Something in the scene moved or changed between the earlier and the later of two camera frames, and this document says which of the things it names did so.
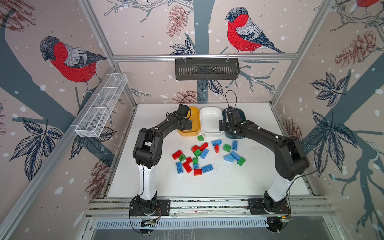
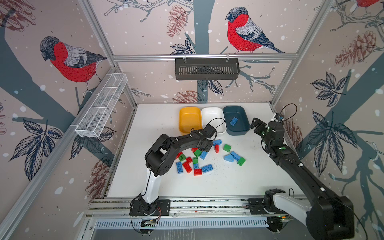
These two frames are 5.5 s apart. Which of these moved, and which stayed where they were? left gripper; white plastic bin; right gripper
Moved: right gripper; left gripper
Stayed: white plastic bin
